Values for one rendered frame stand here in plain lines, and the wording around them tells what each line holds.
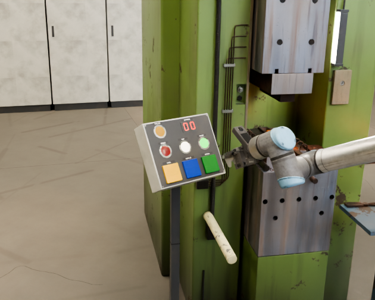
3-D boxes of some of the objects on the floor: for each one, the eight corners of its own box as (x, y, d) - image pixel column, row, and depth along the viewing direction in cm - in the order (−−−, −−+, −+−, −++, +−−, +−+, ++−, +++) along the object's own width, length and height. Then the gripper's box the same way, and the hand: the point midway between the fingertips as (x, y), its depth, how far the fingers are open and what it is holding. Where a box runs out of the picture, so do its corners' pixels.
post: (178, 351, 250) (180, 144, 217) (170, 352, 249) (171, 145, 216) (177, 346, 254) (179, 142, 221) (169, 346, 253) (169, 143, 220)
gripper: (252, 163, 188) (219, 175, 205) (269, 159, 193) (236, 171, 210) (245, 141, 189) (213, 155, 206) (262, 137, 194) (230, 151, 211)
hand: (224, 155), depth 207 cm, fingers closed
